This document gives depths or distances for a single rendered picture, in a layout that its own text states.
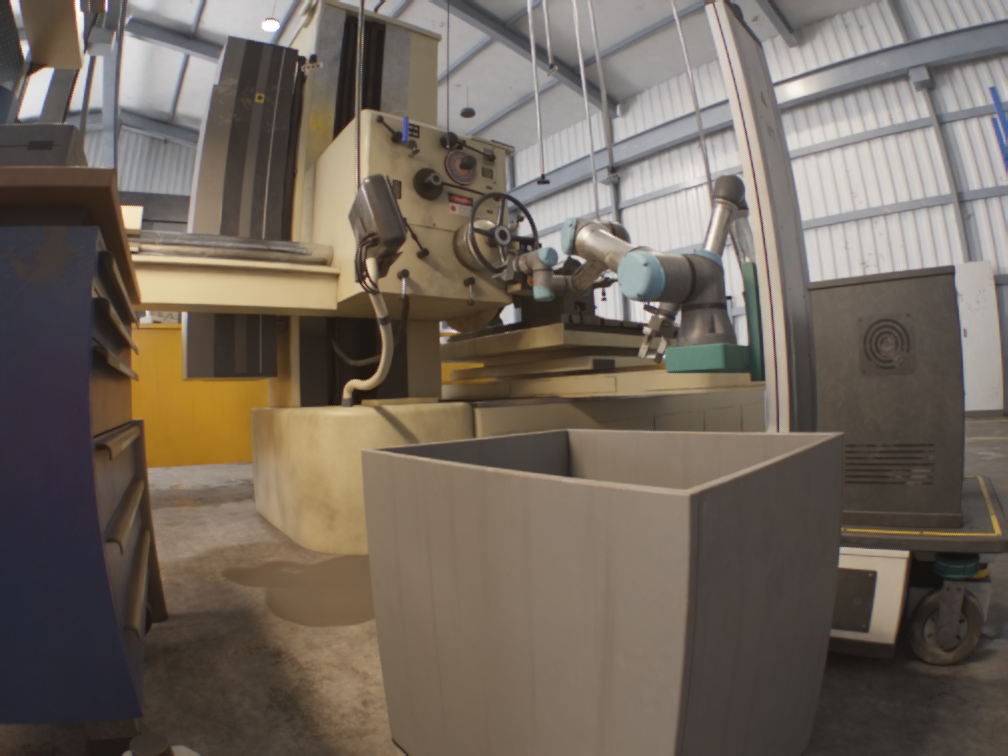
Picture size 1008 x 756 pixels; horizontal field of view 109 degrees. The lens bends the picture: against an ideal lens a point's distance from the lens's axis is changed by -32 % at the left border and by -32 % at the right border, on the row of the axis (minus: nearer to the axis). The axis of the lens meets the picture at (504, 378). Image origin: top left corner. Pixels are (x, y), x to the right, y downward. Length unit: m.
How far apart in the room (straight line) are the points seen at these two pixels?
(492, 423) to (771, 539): 2.00
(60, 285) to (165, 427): 3.51
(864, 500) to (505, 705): 0.86
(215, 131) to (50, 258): 2.11
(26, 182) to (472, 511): 0.71
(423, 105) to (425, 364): 1.61
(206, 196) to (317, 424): 1.26
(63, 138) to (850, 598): 1.56
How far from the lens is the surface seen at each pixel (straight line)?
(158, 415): 4.27
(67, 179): 0.80
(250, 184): 2.78
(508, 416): 2.47
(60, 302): 0.81
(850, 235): 9.23
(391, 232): 1.54
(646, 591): 0.40
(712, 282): 1.28
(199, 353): 2.55
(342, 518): 2.18
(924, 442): 1.17
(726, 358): 1.21
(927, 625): 1.30
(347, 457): 2.13
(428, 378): 2.94
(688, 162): 10.84
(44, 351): 0.81
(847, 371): 1.18
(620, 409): 3.07
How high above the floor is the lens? 0.63
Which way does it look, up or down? 2 degrees up
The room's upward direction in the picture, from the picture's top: 2 degrees counter-clockwise
